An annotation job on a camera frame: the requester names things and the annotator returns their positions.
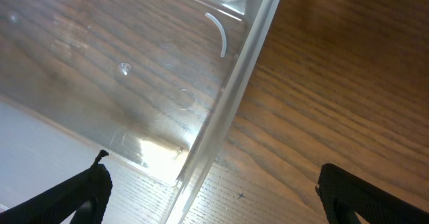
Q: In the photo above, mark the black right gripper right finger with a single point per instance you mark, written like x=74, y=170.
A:
x=346, y=197

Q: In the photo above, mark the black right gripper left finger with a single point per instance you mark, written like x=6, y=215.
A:
x=84, y=197

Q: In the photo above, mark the clear plastic container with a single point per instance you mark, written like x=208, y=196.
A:
x=155, y=83

